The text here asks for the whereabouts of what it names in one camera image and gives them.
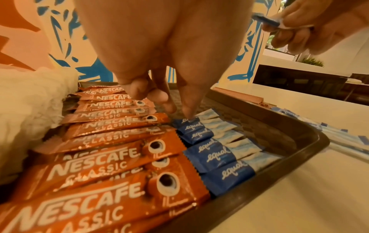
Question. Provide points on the row of tea bags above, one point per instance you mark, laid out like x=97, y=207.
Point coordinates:
x=31, y=118

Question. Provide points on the person's right hand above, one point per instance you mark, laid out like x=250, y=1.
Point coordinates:
x=323, y=27

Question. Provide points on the row of red Nescafe sachets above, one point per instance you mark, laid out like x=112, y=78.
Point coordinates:
x=98, y=168

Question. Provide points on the person's left hand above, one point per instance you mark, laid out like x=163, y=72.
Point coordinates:
x=167, y=36

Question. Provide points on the dark brown tray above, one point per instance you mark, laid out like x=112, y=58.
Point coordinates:
x=271, y=136

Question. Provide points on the green potted plant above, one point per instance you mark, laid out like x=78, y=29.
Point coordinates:
x=313, y=62

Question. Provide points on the row of blue sachets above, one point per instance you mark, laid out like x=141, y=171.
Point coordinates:
x=222, y=154

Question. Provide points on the pile of blue sachets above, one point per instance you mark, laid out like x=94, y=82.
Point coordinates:
x=334, y=134

